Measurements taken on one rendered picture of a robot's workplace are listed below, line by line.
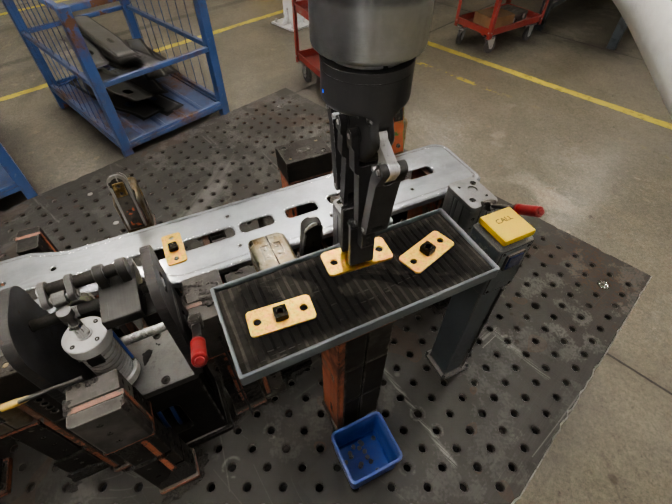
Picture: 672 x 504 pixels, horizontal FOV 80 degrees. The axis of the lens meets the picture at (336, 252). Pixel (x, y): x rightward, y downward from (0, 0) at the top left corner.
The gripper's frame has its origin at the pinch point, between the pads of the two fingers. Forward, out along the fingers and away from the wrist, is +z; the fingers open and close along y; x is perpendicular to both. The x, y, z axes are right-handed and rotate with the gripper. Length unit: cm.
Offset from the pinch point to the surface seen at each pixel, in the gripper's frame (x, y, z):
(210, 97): -1, 262, 108
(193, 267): 21.8, 26.0, 25.8
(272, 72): -63, 324, 125
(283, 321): 10.5, -2.2, 9.5
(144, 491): 43, 0, 56
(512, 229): -26.4, 1.0, 9.8
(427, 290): -8.7, -4.3, 9.9
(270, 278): 10.2, 5.2, 9.8
